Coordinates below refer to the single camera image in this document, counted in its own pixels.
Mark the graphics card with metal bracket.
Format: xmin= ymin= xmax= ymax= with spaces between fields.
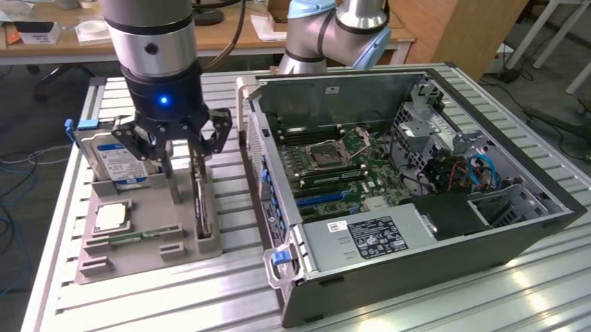
xmin=189 ymin=151 xmax=218 ymax=240

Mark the grey parts rack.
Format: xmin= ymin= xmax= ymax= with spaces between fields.
xmin=74 ymin=151 xmax=225 ymax=286

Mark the white table frame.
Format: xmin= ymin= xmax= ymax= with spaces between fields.
xmin=503 ymin=0 xmax=591 ymax=95

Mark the blue expansion slot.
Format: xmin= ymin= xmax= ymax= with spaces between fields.
xmin=295 ymin=189 xmax=355 ymax=208

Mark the metal socket cover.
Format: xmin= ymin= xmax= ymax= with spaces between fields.
xmin=341 ymin=126 xmax=374 ymax=157

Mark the wooden cabinet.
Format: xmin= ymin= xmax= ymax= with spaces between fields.
xmin=390 ymin=0 xmax=530 ymax=81

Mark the red disk wire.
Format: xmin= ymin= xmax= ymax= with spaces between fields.
xmin=450 ymin=157 xmax=463 ymax=191

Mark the open cardboard box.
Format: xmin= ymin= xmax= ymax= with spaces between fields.
xmin=267 ymin=0 xmax=291 ymax=24

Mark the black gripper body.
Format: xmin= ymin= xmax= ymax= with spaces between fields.
xmin=121 ymin=64 xmax=210 ymax=140

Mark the green RAM stick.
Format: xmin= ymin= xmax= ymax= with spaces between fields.
xmin=107 ymin=228 xmax=179 ymax=243

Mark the stack of white papers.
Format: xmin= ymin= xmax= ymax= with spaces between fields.
xmin=251 ymin=13 xmax=290 ymax=42

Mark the office chair base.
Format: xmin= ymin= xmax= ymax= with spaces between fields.
xmin=27 ymin=60 xmax=126 ymax=103

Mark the blue disk wire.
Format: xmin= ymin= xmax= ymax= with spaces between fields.
xmin=466 ymin=154 xmax=503 ymax=192

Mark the black and white box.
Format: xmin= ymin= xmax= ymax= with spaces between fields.
xmin=14 ymin=21 xmax=62 ymax=45

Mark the white box with round recess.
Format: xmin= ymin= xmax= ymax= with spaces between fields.
xmin=75 ymin=19 xmax=111 ymax=46

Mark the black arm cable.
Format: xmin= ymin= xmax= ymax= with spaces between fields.
xmin=203 ymin=0 xmax=247 ymax=70

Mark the black RAM stick with label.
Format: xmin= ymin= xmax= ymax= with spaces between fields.
xmin=302 ymin=168 xmax=365 ymax=186

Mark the green motherboard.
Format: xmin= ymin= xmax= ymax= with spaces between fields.
xmin=266 ymin=113 xmax=417 ymax=224

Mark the CPU socket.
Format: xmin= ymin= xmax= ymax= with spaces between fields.
xmin=307 ymin=142 xmax=346 ymax=171

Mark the white floor cable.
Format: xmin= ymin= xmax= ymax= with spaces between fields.
xmin=0 ymin=145 xmax=74 ymax=166

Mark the black open PC case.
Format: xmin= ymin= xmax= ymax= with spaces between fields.
xmin=235 ymin=62 xmax=589 ymax=329

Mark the black floor stand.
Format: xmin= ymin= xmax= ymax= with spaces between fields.
xmin=521 ymin=103 xmax=591 ymax=139

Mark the grey power supply unit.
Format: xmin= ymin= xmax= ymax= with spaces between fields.
xmin=302 ymin=203 xmax=435 ymax=273

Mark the black round lamp base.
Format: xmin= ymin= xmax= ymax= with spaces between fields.
xmin=193 ymin=0 xmax=227 ymax=27

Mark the hard disk with blue caddy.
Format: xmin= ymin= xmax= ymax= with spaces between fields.
xmin=65 ymin=116 xmax=158 ymax=192

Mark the silver metal drive cage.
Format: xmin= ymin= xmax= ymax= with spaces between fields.
xmin=391 ymin=81 xmax=486 ymax=181

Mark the silver CPU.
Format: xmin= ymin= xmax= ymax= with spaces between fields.
xmin=94 ymin=203 xmax=134 ymax=233

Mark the wooden desk white frame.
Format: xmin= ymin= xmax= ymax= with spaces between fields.
xmin=0 ymin=0 xmax=417 ymax=75

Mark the silver chipset heatsink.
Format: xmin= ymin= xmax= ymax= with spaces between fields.
xmin=363 ymin=196 xmax=395 ymax=212

